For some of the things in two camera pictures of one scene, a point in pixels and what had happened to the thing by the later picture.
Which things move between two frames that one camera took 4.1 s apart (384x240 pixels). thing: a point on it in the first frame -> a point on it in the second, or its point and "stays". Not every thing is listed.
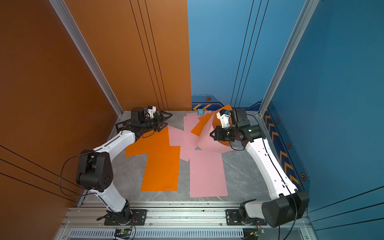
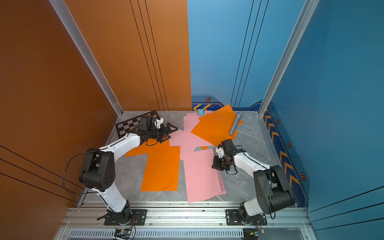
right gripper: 220,137 -> 215,164
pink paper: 185,139 stays
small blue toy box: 200,112 stays
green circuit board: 123,233 stays
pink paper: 207,143 -> 200,177
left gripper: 159,123 -> 165,133
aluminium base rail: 88,215 stays
